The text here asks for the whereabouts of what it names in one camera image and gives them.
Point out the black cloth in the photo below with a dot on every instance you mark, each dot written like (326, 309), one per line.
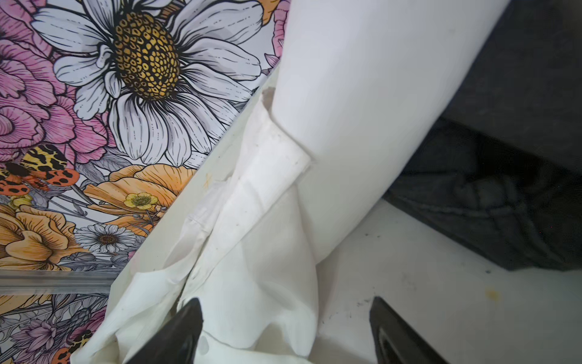
(500, 170)

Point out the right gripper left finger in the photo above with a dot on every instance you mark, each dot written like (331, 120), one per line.
(176, 342)

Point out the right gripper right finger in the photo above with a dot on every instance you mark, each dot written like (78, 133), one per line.
(395, 341)

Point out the white cloth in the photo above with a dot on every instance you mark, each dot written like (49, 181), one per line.
(359, 85)

